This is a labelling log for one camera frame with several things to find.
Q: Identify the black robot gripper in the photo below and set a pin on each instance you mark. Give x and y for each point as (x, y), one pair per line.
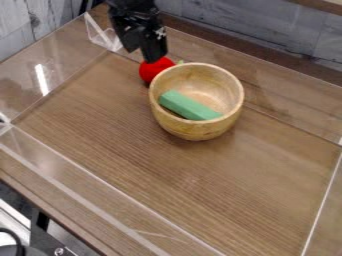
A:
(133, 14)

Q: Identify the red fruit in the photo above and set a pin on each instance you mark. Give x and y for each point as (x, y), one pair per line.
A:
(149, 70)

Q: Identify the wooden bowl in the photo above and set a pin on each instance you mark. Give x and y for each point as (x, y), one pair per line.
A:
(196, 100)

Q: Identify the green rectangular block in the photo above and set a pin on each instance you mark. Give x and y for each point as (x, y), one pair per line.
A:
(186, 107)

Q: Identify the clear acrylic corner bracket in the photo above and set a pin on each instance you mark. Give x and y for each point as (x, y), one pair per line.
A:
(103, 38)

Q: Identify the clear acrylic tray wall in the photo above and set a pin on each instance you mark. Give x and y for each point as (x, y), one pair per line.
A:
(141, 193)

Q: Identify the black metal table frame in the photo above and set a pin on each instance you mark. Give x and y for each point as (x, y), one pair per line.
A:
(51, 238)

